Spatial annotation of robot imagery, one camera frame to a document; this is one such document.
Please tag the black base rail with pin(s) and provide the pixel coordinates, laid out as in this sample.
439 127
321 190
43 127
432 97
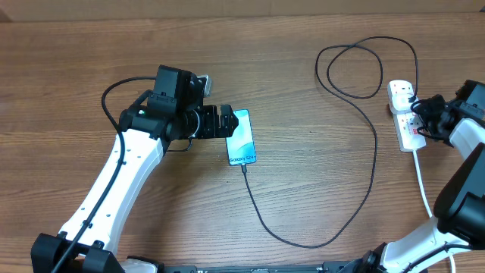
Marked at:
257 269

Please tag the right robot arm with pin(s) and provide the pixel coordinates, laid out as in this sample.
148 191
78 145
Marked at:
457 223

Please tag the cardboard wall panel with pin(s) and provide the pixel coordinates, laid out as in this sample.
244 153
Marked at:
71 10

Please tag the white power strip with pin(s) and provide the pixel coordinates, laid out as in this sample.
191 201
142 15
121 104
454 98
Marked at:
403 121

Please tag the white charger plug adapter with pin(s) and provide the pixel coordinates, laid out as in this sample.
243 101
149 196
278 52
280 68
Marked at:
401 103

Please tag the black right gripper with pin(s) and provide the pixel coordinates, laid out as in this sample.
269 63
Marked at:
433 102

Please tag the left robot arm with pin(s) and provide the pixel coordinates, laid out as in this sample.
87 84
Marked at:
172 110

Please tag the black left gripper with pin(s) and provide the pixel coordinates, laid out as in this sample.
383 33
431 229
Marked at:
211 129

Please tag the Samsung Galaxy smartphone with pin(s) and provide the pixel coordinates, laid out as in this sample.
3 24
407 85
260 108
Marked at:
240 146

